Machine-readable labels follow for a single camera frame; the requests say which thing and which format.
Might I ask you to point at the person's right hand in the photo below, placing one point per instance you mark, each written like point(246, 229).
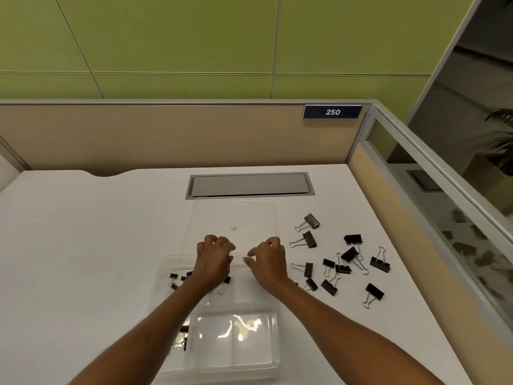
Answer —
point(270, 264)

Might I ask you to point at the blue desk number sign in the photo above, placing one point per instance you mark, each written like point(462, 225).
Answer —
point(332, 112)

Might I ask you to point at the clear plastic box lid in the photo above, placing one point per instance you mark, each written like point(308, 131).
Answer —
point(248, 216)

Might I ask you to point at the person's right forearm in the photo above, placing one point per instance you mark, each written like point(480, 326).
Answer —
point(332, 328)

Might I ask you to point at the person's left forearm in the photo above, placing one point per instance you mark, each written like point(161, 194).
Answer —
point(160, 328)

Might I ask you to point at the potted green plant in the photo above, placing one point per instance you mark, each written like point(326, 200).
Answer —
point(495, 164)

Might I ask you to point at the person's right thumb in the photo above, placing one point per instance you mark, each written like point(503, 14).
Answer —
point(249, 261)

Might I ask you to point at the person's left thumb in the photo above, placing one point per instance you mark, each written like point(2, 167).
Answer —
point(230, 259)

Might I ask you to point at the beige desk partition panel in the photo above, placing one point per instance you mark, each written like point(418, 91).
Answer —
point(160, 136)

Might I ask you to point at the group of black binder clips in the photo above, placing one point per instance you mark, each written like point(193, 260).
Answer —
point(352, 254)

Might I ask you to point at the clear plastic compartment box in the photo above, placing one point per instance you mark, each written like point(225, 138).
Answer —
point(248, 340)

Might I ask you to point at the glass and beige side partition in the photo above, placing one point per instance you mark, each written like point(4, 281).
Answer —
point(421, 220)

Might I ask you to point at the person's left hand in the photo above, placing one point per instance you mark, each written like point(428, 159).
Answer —
point(210, 264)

